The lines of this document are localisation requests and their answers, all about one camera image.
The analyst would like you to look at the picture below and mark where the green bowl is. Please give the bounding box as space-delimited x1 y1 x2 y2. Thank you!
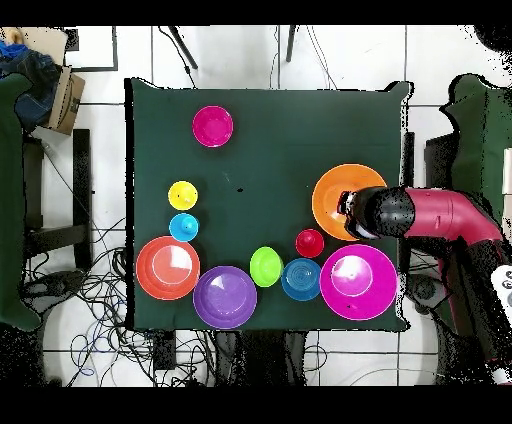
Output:
249 246 286 289

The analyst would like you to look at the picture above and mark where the small crimson bowl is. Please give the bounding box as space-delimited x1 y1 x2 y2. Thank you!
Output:
191 105 235 149

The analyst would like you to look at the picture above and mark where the dark green tablecloth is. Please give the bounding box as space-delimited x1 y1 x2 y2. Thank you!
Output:
124 77 415 333

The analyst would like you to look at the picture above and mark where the red cup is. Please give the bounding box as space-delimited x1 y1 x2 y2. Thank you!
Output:
294 228 326 259

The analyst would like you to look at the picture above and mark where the large orange bowl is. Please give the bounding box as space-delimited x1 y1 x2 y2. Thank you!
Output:
310 162 388 242

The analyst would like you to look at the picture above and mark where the blue cup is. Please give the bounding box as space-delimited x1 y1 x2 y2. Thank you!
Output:
168 212 200 244

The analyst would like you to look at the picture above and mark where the yellow cup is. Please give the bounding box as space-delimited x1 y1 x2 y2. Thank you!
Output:
167 180 200 212

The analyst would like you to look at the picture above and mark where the blue bowl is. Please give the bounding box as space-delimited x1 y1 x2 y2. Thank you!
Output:
280 257 322 302

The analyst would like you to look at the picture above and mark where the purple bowl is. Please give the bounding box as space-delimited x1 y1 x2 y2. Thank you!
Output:
192 265 259 331

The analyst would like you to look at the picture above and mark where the red-orange bowl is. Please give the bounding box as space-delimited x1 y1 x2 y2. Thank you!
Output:
135 235 202 302

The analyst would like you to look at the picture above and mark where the large pink bowl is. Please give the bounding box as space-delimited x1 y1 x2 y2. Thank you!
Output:
319 243 399 322

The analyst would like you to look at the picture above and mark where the black tripod leg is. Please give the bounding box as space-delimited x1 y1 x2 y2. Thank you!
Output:
285 25 298 63
167 25 199 70

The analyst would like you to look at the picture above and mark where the brown cardboard box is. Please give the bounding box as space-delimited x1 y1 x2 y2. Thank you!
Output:
41 65 86 136

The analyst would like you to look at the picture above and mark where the dark green side cloth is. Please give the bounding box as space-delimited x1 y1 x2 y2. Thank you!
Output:
437 73 512 337
0 73 41 331

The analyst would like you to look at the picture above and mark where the blue fabric bundle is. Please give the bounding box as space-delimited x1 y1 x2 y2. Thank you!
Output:
0 41 61 131

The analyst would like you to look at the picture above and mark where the tangle of floor cables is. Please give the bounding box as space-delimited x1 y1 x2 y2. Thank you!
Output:
23 217 217 387

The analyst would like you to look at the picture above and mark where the black stool frame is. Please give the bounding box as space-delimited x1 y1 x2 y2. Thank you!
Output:
21 128 94 273

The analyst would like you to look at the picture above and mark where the black pedestal foot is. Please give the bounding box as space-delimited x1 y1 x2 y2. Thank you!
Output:
19 269 87 309
407 273 449 315

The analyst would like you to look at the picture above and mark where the white panel black frame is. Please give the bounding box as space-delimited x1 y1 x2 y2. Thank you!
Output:
63 25 119 73

